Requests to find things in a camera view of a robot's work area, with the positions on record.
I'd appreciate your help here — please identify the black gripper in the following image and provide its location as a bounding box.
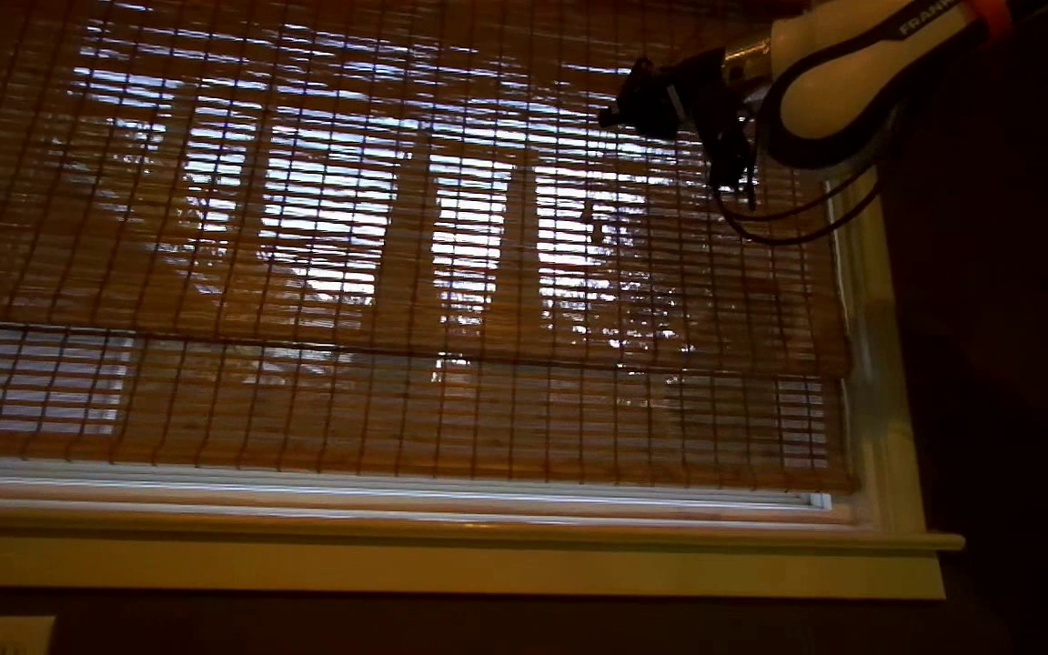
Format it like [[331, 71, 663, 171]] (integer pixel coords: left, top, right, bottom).
[[598, 47, 758, 193]]

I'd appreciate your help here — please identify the blind pull cord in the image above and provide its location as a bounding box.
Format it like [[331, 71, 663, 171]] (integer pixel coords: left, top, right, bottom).
[[577, 193, 619, 252]]

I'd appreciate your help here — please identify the brown woven bamboo blind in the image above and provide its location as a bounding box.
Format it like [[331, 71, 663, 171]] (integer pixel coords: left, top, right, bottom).
[[0, 0, 854, 492]]

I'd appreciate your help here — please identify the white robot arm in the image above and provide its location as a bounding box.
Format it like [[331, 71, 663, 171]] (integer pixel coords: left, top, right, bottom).
[[598, 0, 1048, 190]]

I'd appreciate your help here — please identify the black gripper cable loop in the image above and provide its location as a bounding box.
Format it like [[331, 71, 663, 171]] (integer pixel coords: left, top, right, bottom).
[[708, 70, 901, 247]]

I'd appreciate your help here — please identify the white window frame and sill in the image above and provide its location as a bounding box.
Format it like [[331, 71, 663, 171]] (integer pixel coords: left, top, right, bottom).
[[0, 157, 945, 599]]

